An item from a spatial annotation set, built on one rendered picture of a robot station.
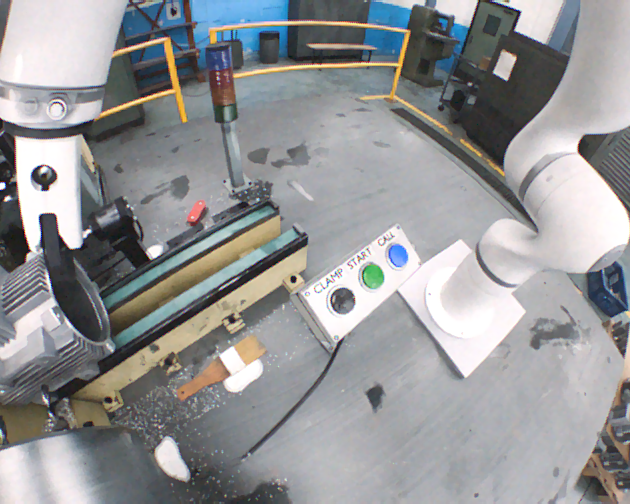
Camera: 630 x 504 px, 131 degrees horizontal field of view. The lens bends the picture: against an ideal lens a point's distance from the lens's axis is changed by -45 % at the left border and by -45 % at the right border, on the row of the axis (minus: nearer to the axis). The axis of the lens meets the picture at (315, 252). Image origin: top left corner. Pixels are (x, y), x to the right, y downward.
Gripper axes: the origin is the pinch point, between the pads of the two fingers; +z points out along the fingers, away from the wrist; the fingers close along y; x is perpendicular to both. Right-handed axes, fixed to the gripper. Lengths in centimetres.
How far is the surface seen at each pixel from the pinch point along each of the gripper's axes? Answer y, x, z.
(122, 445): -17.8, -0.6, 9.8
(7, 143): 17.9, 7.7, -6.5
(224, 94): 33.1, -33.1, -15.5
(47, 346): -2.9, 4.4, 10.8
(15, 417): -4.1, 15.8, 26.2
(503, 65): 56, -315, -176
